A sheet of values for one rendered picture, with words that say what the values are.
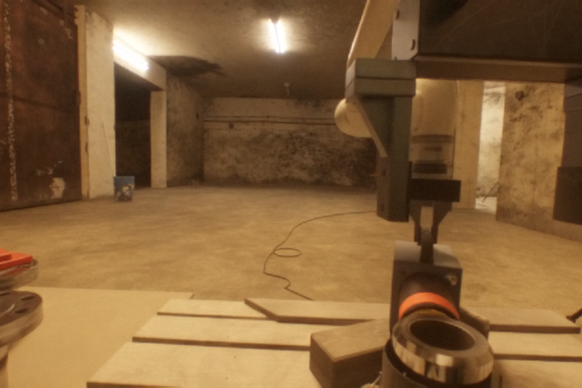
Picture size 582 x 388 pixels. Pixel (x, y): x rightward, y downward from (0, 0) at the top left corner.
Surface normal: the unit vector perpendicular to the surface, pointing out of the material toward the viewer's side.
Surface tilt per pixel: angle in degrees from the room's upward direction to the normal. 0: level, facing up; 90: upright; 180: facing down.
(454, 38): 90
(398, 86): 90
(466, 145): 90
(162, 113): 90
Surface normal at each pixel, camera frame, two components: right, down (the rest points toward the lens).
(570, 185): -1.00, -0.03
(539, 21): 0.03, 0.08
